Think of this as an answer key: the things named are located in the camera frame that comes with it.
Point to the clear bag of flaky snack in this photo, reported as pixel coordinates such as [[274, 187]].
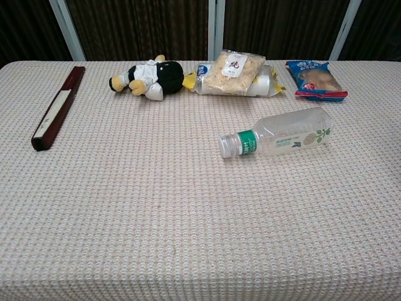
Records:
[[232, 76]]

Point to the dark red folded fan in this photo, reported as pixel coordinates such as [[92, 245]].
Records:
[[59, 106]]

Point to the beige cloth-covered table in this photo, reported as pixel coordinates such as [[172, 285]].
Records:
[[156, 203]]

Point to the black white penguin plush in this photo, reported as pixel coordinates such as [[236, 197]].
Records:
[[166, 76]]

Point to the translucent white bottle cap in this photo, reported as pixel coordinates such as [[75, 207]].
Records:
[[228, 146]]

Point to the dark screen panel white frame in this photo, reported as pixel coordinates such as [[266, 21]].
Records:
[[28, 28], [282, 28], [141, 28], [376, 28]]

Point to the transparent plastic bottle green label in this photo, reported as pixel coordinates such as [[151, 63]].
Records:
[[282, 135]]

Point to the blue snack bag with pastries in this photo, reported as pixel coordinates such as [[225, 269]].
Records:
[[316, 80]]

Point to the clear yellow-edged pack white rolls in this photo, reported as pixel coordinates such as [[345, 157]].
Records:
[[261, 86]]

